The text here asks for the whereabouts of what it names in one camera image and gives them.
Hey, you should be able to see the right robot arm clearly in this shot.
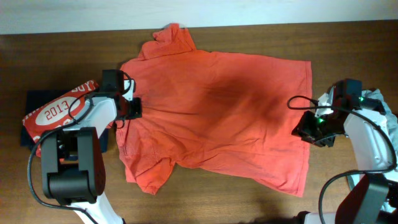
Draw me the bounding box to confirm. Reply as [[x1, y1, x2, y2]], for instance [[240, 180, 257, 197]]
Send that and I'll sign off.
[[292, 79, 397, 223]]

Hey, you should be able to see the light blue crumpled shirt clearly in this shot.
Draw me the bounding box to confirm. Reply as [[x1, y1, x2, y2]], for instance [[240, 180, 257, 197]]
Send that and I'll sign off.
[[347, 89, 397, 169]]

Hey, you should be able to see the folded red soccer shirt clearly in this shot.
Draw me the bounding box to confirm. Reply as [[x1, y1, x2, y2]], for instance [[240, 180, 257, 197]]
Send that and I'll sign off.
[[22, 80, 116, 143]]

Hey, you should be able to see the plain orange-red t-shirt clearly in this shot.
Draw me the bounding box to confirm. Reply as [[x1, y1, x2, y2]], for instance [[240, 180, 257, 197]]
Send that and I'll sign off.
[[116, 24, 312, 197]]

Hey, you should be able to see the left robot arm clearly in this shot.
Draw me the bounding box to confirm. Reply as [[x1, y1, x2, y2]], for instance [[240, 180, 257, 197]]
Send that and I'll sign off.
[[30, 70, 142, 223]]

